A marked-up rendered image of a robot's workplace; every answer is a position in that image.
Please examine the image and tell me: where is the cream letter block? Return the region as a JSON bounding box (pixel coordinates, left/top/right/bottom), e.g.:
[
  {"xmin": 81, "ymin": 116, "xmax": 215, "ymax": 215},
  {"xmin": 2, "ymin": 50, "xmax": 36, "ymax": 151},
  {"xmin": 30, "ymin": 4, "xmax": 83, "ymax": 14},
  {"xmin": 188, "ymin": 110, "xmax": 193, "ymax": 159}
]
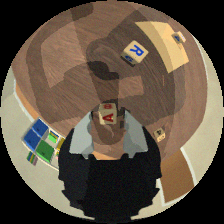
[
  {"xmin": 171, "ymin": 31, "xmax": 186, "ymax": 43},
  {"xmin": 99, "ymin": 103, "xmax": 117, "ymax": 124},
  {"xmin": 121, "ymin": 40, "xmax": 148, "ymax": 65},
  {"xmin": 154, "ymin": 127, "xmax": 165, "ymax": 142}
]

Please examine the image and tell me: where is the tan flat mat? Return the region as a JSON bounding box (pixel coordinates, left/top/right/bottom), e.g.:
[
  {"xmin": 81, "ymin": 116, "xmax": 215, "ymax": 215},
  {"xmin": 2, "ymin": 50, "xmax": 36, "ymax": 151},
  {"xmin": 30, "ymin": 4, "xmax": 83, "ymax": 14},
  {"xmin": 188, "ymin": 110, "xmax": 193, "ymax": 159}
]
[{"xmin": 134, "ymin": 22, "xmax": 189, "ymax": 73}]

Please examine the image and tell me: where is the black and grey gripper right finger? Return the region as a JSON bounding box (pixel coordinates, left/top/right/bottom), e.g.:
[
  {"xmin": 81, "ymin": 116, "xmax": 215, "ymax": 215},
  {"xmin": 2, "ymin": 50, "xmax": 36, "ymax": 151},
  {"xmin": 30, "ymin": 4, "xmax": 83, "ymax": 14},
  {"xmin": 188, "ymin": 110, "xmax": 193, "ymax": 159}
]
[{"xmin": 123, "ymin": 110, "xmax": 162, "ymax": 179}]

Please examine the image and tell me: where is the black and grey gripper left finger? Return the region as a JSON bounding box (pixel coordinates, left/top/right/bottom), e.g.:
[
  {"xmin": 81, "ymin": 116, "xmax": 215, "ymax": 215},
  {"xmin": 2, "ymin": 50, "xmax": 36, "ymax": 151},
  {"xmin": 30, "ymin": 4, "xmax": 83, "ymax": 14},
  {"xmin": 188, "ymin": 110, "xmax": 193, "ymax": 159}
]
[{"xmin": 58, "ymin": 111, "xmax": 94, "ymax": 181}]

